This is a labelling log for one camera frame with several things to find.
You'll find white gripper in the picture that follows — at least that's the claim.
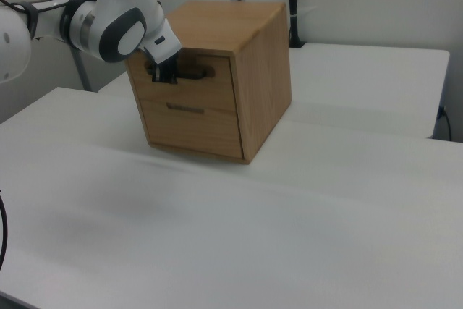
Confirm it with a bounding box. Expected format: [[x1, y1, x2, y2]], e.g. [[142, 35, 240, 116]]
[[138, 18, 183, 86]]

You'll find wooden drawer with black handle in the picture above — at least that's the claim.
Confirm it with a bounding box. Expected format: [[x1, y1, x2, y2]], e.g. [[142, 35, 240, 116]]
[[126, 47, 238, 113]]

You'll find wooden two-drawer cabinet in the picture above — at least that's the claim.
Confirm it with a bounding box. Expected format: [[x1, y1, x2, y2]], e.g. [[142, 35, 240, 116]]
[[124, 0, 293, 166]]

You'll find wooden drawer with grey handle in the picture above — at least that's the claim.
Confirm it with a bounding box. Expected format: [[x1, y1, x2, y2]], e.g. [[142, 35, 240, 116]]
[[139, 98, 245, 160]]

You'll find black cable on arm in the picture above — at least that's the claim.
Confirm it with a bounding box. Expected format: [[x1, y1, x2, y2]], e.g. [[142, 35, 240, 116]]
[[0, 0, 40, 41]]

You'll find black cable at table edge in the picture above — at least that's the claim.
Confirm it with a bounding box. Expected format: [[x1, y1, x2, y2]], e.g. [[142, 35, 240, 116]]
[[0, 188, 9, 271]]

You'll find black cable beside table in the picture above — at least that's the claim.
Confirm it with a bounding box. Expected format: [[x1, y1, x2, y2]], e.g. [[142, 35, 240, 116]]
[[437, 106, 454, 141]]

